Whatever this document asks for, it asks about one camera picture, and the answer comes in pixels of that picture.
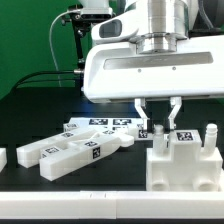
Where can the white left border block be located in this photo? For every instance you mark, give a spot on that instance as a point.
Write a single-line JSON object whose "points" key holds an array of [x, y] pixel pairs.
{"points": [[3, 158]]}

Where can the front long chair side piece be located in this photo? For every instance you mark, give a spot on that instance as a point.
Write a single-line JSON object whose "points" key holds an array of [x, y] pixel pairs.
{"points": [[82, 153]]}

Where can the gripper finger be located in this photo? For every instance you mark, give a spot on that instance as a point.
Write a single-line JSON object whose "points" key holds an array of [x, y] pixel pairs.
{"points": [[140, 106], [175, 103]]}

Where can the rear long chair side piece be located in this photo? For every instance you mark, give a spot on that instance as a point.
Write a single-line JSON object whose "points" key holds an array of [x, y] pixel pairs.
{"points": [[30, 154]]}

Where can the white chair seat block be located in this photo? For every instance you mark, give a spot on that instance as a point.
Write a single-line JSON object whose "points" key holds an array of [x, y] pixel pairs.
{"points": [[181, 161]]}

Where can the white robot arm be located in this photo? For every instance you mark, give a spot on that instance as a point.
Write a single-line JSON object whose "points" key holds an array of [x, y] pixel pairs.
{"points": [[163, 17]]}

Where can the black camera stand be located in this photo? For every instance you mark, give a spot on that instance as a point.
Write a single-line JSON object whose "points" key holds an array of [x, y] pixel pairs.
{"points": [[83, 17]]}

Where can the long chair side piece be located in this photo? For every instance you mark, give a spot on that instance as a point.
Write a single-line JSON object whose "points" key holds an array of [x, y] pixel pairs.
{"points": [[82, 153], [30, 154]]}

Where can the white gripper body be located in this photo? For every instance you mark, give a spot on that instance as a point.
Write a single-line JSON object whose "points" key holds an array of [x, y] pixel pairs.
{"points": [[124, 65]]}

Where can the white front border rail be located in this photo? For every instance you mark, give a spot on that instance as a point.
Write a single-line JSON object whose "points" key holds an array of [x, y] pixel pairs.
{"points": [[111, 205]]}

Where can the flat white tagged base plate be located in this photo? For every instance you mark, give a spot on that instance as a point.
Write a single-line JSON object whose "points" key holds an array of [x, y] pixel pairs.
{"points": [[110, 123]]}

